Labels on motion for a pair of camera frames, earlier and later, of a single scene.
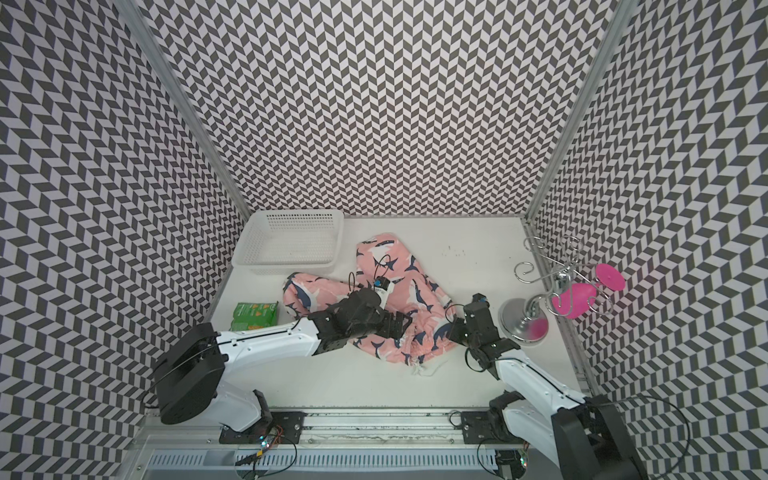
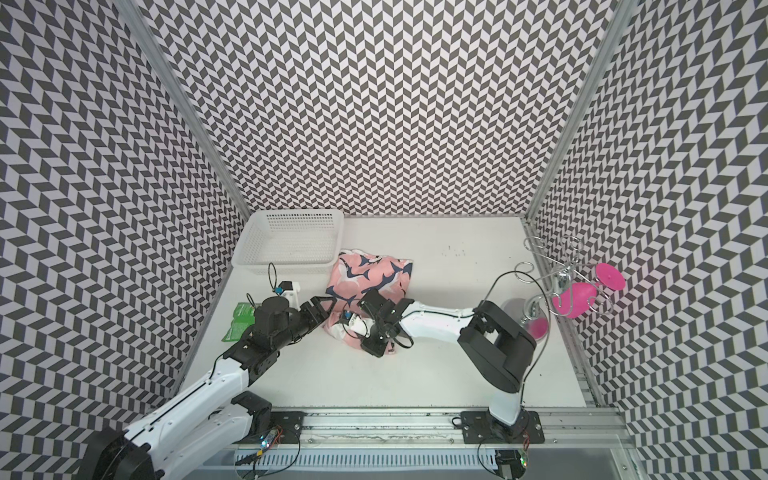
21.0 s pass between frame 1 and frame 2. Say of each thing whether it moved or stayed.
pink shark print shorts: moved
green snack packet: stayed
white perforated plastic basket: stayed
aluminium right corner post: stayed
